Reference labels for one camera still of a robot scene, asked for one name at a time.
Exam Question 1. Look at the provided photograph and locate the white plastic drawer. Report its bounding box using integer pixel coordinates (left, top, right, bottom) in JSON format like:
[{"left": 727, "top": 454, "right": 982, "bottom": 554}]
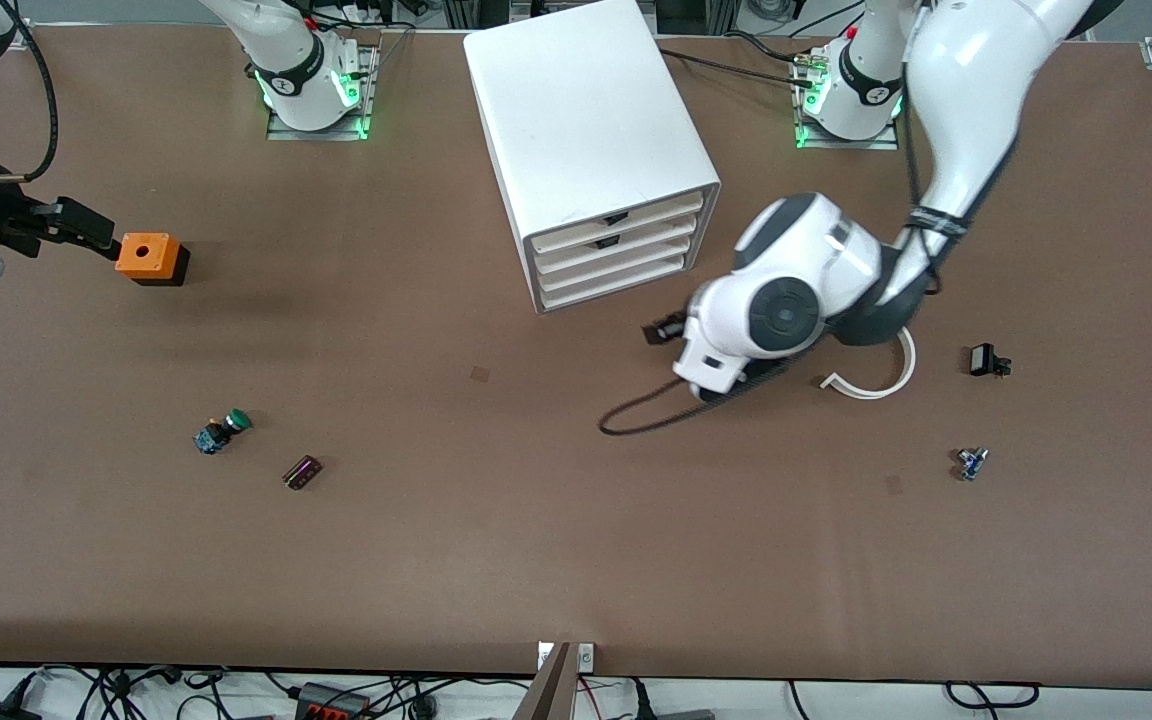
[
  {"left": 532, "top": 193, "right": 707, "bottom": 254},
  {"left": 541, "top": 250, "right": 689, "bottom": 309},
  {"left": 538, "top": 232, "right": 702, "bottom": 291},
  {"left": 535, "top": 212, "right": 707, "bottom": 272}
]

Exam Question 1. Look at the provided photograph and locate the orange button box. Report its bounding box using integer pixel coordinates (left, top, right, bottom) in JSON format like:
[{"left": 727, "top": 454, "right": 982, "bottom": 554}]
[{"left": 116, "top": 232, "right": 191, "bottom": 288}]

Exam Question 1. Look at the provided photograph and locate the green push button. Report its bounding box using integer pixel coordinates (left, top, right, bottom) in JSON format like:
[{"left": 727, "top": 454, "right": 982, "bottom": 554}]
[{"left": 194, "top": 409, "right": 253, "bottom": 456}]

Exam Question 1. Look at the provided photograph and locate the white drawer cabinet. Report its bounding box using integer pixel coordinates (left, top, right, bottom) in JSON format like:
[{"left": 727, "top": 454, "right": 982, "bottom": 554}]
[{"left": 463, "top": 0, "right": 722, "bottom": 316}]

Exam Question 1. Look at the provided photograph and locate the white curved plastic arc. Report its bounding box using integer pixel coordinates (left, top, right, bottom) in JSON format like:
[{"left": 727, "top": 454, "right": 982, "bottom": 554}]
[{"left": 820, "top": 328, "right": 918, "bottom": 401}]

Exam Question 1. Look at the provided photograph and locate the black orange power strip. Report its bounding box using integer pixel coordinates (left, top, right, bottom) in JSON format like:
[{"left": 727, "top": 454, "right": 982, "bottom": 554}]
[{"left": 296, "top": 682, "right": 372, "bottom": 720}]

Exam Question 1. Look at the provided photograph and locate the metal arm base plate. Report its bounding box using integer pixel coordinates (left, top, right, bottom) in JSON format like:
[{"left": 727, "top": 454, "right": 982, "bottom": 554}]
[
  {"left": 266, "top": 45, "right": 379, "bottom": 142},
  {"left": 794, "top": 50, "right": 902, "bottom": 151}
]

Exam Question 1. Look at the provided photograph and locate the thick black table cable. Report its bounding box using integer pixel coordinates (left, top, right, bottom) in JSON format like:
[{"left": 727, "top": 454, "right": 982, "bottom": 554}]
[{"left": 658, "top": 47, "right": 817, "bottom": 89}]

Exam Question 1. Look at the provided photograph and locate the thin black table cable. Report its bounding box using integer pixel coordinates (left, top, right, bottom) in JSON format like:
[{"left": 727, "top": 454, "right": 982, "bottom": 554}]
[{"left": 724, "top": 28, "right": 809, "bottom": 65}]

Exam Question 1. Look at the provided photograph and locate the black looped floor cable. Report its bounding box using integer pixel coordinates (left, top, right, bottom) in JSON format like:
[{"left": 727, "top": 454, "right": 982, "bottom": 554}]
[{"left": 946, "top": 682, "right": 1040, "bottom": 712}]

